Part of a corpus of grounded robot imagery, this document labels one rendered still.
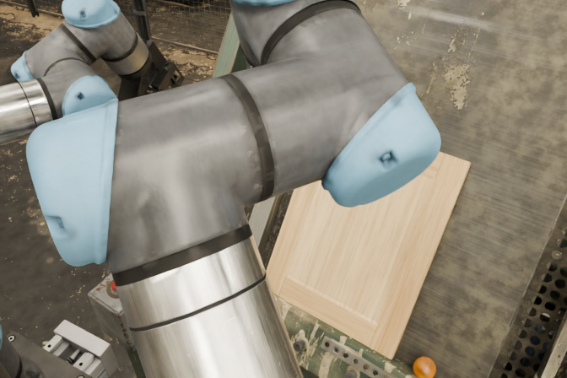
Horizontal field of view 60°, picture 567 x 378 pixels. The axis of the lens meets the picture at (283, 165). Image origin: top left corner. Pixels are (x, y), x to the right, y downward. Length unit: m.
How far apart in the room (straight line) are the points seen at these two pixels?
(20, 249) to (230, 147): 2.72
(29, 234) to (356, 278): 2.13
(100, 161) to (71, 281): 2.45
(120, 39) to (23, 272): 2.08
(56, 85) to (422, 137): 0.56
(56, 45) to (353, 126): 0.64
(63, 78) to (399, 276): 0.82
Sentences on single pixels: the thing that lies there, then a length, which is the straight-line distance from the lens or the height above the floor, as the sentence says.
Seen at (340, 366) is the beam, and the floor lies 0.86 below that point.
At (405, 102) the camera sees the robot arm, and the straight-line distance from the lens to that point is 0.28.
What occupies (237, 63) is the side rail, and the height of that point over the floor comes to 1.33.
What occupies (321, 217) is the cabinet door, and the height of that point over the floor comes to 1.08.
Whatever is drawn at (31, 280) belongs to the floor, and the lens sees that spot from 2.76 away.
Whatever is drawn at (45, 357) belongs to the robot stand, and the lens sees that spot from 1.15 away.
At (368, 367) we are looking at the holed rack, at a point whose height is 0.89.
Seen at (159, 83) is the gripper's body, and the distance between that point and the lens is 0.97.
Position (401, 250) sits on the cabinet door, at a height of 1.09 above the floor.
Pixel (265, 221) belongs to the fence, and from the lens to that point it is 1.28.
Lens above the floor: 1.95
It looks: 39 degrees down
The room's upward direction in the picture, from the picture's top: straight up
